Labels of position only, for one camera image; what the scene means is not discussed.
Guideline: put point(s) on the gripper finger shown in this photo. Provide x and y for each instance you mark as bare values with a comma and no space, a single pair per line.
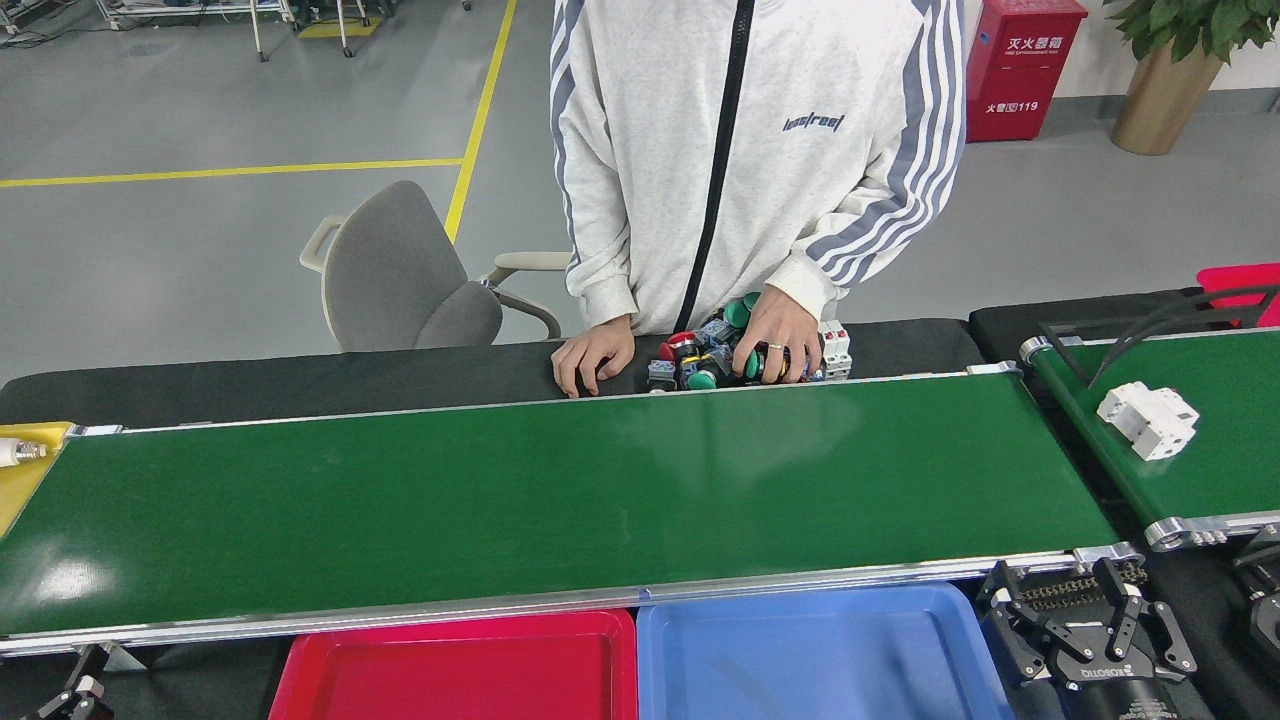
85,705

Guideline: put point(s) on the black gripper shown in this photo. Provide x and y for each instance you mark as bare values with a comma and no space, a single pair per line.
1120,700

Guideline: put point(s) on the yellow plastic tray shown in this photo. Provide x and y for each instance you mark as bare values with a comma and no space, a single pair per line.
25,480

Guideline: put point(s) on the blue plastic tray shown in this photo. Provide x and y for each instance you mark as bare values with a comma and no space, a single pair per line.
800,660

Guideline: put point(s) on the green feeder conveyor belt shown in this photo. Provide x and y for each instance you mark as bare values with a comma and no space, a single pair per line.
1240,370

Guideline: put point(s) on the red plastic tray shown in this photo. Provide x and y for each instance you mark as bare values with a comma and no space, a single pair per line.
450,680

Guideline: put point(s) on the long green conveyor belt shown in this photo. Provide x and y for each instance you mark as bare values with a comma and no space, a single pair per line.
500,500

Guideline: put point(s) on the person's left hand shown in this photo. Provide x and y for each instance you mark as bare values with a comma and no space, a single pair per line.
785,330

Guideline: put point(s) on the person's right hand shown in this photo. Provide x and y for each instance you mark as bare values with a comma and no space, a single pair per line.
595,355

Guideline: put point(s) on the black remote controller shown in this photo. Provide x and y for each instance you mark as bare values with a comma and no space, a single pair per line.
1262,610

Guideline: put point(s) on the white tube with metal tip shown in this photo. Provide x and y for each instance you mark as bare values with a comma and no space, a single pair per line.
15,452

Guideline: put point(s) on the long black table cloth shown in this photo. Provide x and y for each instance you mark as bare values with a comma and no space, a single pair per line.
300,385

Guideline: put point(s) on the red plastic bin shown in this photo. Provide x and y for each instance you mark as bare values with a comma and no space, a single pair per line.
1240,285

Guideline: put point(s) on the grey office chair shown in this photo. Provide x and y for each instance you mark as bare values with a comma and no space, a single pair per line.
395,270

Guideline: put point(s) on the potted plant in gold pot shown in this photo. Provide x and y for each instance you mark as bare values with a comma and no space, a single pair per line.
1165,100

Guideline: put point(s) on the red fire extinguisher cabinet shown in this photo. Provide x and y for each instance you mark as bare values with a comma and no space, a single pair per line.
1020,70

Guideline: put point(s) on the person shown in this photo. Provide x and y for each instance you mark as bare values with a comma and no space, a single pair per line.
680,150

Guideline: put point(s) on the white metal rack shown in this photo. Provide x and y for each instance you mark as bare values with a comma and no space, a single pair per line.
200,12
345,25

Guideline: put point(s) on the black curved guide frame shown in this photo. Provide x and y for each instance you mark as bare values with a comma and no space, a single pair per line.
1160,325

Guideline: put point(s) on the grey switch contact block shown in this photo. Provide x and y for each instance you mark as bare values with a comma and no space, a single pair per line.
661,376

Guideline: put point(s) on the red push button switch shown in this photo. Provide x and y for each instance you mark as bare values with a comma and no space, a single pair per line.
680,347

